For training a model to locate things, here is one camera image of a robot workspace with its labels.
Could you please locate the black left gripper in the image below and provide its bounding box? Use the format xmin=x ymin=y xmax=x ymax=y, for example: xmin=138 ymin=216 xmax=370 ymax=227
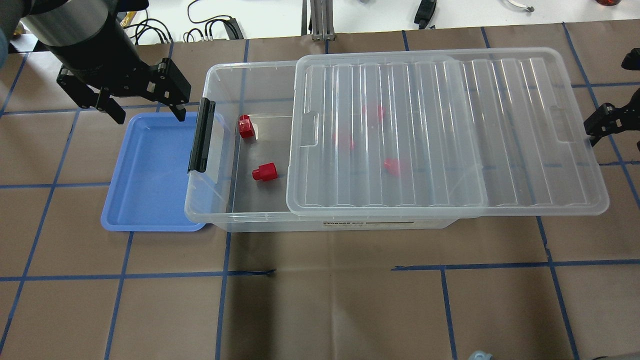
xmin=55 ymin=25 xmax=192 ymax=125

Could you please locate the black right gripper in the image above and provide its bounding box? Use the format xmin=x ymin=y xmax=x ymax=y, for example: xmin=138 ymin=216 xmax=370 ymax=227
xmin=583 ymin=48 xmax=640 ymax=147

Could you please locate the clear plastic box lid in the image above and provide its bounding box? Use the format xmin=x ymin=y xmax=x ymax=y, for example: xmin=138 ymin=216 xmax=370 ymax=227
xmin=286 ymin=47 xmax=610 ymax=219

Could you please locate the red block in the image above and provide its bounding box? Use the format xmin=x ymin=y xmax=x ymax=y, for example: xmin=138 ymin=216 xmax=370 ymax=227
xmin=237 ymin=114 xmax=256 ymax=140
xmin=362 ymin=105 xmax=386 ymax=126
xmin=251 ymin=162 xmax=279 ymax=182
xmin=382 ymin=157 xmax=407 ymax=178
xmin=332 ymin=132 xmax=355 ymax=152

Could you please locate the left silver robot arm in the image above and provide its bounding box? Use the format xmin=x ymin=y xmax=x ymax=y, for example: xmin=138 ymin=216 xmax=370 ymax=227
xmin=0 ymin=0 xmax=192 ymax=125

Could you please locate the clear plastic storage box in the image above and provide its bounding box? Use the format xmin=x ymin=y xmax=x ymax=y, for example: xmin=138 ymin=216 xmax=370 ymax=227
xmin=184 ymin=61 xmax=455 ymax=233

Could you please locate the blue plastic tray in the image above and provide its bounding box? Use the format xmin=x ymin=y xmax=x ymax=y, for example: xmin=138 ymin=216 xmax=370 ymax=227
xmin=100 ymin=112 xmax=203 ymax=232

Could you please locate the red block under lid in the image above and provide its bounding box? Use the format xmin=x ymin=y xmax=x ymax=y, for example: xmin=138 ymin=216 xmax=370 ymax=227
xmin=332 ymin=132 xmax=355 ymax=152
xmin=382 ymin=157 xmax=407 ymax=178
xmin=362 ymin=105 xmax=386 ymax=126

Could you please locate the black power adapter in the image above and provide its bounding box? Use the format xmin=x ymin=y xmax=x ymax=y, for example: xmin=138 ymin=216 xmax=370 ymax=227
xmin=413 ymin=0 xmax=437 ymax=30

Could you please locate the black box latch handle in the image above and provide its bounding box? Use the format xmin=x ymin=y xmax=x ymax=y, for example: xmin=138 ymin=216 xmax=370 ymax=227
xmin=187 ymin=96 xmax=217 ymax=173

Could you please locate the aluminium frame post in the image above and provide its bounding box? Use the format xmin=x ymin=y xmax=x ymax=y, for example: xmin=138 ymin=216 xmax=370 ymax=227
xmin=301 ymin=0 xmax=336 ymax=41

